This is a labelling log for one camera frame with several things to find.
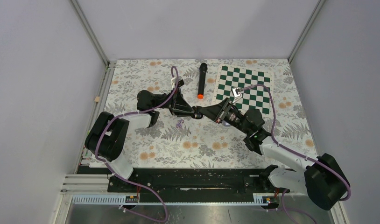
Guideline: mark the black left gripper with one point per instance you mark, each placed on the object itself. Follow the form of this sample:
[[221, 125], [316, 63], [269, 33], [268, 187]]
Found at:
[[182, 108]]

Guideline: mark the floral tablecloth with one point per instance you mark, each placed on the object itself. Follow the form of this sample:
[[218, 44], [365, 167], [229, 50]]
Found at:
[[201, 143]]

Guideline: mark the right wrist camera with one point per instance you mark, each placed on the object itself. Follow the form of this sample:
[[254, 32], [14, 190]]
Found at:
[[237, 92]]

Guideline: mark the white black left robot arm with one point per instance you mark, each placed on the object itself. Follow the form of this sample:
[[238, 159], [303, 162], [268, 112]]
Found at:
[[107, 137]]

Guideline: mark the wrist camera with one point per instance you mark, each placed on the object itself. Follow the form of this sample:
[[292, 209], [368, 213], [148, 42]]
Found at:
[[177, 82], [237, 92]]

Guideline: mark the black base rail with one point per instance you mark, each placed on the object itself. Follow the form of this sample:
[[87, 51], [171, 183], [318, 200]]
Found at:
[[190, 185]]

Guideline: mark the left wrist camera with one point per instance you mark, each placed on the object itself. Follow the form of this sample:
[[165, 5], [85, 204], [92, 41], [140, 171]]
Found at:
[[177, 82]]

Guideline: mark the black microphone orange end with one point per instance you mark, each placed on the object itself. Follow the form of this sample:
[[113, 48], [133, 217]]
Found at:
[[201, 83]]

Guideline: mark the black earbud charging case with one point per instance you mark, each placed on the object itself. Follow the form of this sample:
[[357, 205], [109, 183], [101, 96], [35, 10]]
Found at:
[[197, 114]]

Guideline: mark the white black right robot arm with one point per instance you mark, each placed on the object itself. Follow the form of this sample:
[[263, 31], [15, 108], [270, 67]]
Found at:
[[320, 178]]

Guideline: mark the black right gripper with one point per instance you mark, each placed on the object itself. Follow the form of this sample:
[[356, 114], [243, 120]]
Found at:
[[219, 112]]

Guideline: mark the purple clip earbuds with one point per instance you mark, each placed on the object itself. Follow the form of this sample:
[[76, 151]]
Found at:
[[180, 123]]

